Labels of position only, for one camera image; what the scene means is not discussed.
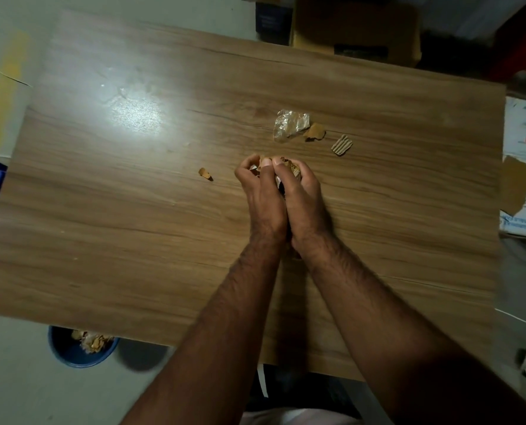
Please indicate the heap of scraps in bin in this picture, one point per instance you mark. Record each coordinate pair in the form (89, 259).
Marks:
(92, 341)

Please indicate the person's right forearm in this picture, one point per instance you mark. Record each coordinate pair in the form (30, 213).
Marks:
(378, 323)

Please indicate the blue round bin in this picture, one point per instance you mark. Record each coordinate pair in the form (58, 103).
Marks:
(65, 349)

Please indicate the flat brown cardboard scrap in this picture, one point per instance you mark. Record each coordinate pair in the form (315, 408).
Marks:
(314, 132)

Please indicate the crumpled clear plastic wrapper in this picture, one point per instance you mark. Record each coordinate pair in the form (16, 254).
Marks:
(289, 123)

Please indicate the person's right hand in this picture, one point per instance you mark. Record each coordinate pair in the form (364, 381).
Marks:
(305, 207)

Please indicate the person's left hand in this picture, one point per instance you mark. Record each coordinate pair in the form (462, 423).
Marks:
(265, 203)

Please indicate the person's right thumb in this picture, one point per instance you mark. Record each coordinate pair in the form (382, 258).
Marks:
(280, 172)

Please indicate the person's left forearm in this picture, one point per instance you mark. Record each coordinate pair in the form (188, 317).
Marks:
(218, 331)

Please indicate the corrugated cardboard piece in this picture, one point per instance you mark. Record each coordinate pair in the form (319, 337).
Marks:
(341, 145)

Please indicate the white torn cardboard box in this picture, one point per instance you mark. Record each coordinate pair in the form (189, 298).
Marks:
(523, 141)

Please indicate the bundle of brown cardboard scraps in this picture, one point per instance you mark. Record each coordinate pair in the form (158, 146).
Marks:
(294, 167)

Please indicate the person's left thumb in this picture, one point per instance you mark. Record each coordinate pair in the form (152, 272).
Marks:
(268, 170)

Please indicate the red object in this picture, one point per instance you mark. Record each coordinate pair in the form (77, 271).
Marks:
(522, 53)

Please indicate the small brown cardboard scrap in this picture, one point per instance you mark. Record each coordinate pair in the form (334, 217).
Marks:
(204, 173)

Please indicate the yellow cardboard box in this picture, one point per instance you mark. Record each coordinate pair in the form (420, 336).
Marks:
(356, 26)

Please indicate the person's dark shorts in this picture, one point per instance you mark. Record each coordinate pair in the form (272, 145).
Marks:
(307, 389)

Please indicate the dark blue box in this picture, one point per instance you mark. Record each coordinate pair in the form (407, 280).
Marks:
(272, 22)

